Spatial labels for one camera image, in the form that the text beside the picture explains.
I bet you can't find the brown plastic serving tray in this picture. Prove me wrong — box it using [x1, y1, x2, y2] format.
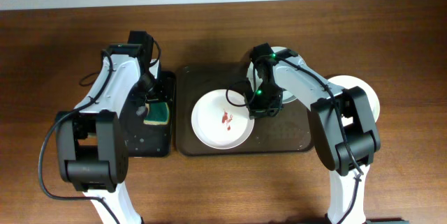
[175, 63, 314, 156]

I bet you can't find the green and yellow sponge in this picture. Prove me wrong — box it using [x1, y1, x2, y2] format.
[143, 102, 170, 126]

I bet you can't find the small black tray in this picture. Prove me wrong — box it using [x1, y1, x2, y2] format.
[119, 70, 176, 157]

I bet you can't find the left black cable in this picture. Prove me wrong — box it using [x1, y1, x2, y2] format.
[37, 49, 122, 224]

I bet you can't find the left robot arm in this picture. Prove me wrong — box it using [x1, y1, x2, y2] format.
[50, 31, 166, 223]

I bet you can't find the pale green plate top right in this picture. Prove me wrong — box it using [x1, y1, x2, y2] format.
[247, 61, 302, 104]

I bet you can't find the black cable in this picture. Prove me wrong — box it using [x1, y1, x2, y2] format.
[37, 49, 122, 224]
[225, 54, 364, 224]

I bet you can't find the right black cable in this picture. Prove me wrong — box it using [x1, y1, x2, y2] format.
[225, 54, 364, 224]

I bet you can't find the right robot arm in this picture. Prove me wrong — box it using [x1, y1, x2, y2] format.
[244, 43, 381, 223]

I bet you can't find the white plate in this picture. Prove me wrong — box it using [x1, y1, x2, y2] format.
[191, 89, 255, 150]
[328, 75, 380, 122]

